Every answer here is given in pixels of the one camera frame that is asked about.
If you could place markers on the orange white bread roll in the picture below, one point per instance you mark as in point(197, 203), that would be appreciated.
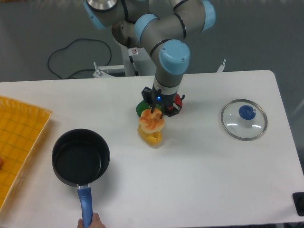
point(151, 122)

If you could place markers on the person's hand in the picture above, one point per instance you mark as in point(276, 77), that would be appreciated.
point(96, 222)

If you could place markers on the yellow plastic basket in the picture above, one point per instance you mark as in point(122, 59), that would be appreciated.
point(21, 128)

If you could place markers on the green bell pepper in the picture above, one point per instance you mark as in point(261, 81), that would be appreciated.
point(144, 106)

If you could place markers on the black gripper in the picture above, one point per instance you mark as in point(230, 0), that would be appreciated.
point(152, 97)

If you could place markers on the red bell pepper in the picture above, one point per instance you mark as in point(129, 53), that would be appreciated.
point(178, 100)

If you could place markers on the glass lid blue knob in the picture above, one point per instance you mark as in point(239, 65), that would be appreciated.
point(244, 119)

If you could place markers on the black device at table edge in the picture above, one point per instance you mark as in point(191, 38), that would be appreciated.
point(298, 198)

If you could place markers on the yellow bell pepper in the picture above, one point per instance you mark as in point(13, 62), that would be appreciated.
point(151, 139)

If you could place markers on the black saucepan blue handle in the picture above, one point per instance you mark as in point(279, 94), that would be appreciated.
point(79, 157)

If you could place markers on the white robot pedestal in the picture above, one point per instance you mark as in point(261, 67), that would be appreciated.
point(136, 61)

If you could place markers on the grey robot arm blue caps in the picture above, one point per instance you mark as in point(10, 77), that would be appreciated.
point(162, 40)

